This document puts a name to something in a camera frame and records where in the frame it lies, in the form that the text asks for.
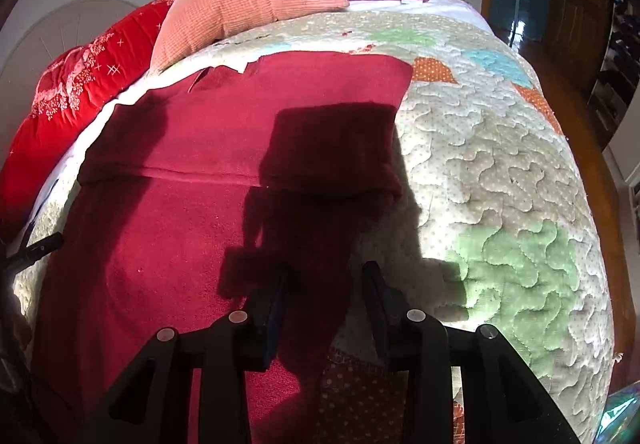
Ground dark red fleece garment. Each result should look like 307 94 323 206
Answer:
30 51 414 444

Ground shelf with dark items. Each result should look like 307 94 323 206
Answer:
589 0 640 151

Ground patchwork quilted bedspread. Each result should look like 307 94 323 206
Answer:
12 9 617 444

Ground white bedsheet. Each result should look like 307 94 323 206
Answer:
345 0 495 33

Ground red floral blanket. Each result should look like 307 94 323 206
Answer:
0 0 177 236

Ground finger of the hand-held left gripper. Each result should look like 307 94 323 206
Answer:
2 232 65 276

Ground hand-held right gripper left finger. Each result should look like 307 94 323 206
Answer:
90 271 290 444

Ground grey arched headboard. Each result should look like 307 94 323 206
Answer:
0 0 139 92

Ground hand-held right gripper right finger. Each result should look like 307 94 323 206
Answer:
362 261 571 444

